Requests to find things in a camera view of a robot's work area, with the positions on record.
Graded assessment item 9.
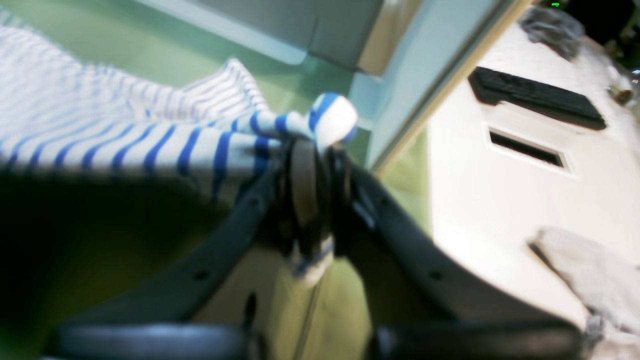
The blue white striped t-shirt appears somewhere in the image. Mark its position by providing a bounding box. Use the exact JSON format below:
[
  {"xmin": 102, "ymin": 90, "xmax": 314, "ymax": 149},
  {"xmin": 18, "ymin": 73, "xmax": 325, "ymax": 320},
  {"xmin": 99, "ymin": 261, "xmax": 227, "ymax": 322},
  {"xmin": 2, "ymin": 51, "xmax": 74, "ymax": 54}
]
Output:
[{"xmin": 0, "ymin": 10, "xmax": 359, "ymax": 286}]

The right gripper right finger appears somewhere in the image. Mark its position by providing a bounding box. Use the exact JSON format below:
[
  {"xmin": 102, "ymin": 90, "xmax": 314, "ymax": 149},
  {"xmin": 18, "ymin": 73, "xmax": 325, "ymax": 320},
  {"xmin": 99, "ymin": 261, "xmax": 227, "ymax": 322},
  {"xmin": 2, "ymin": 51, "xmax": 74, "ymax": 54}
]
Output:
[{"xmin": 327, "ymin": 147, "xmax": 576, "ymax": 330}]

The green table cloth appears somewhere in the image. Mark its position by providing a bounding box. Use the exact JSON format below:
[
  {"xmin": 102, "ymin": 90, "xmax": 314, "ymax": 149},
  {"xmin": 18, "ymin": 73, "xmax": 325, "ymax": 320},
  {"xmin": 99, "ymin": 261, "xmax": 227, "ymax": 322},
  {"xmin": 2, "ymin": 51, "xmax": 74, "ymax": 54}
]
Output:
[{"xmin": 0, "ymin": 0, "xmax": 431, "ymax": 360}]

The white cabinet beside table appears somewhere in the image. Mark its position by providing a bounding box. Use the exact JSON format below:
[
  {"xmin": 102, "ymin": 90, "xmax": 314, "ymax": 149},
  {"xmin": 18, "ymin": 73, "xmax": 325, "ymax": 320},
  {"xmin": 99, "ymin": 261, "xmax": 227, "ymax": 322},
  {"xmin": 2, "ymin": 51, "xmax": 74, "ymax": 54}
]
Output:
[{"xmin": 426, "ymin": 23, "xmax": 639, "ymax": 360}]

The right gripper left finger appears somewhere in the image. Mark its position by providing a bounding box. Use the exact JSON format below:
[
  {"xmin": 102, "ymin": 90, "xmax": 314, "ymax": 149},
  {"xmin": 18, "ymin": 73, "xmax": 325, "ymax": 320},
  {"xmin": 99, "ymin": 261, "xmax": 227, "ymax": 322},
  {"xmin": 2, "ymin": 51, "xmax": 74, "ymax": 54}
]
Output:
[{"xmin": 67, "ymin": 142, "xmax": 321, "ymax": 326}]

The white bin bottom left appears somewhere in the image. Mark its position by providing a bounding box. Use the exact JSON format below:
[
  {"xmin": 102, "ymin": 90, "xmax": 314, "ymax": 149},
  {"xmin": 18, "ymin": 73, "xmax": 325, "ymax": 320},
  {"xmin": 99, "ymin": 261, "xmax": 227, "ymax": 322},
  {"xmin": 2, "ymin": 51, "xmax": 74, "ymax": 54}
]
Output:
[{"xmin": 144, "ymin": 0, "xmax": 531, "ymax": 173}]

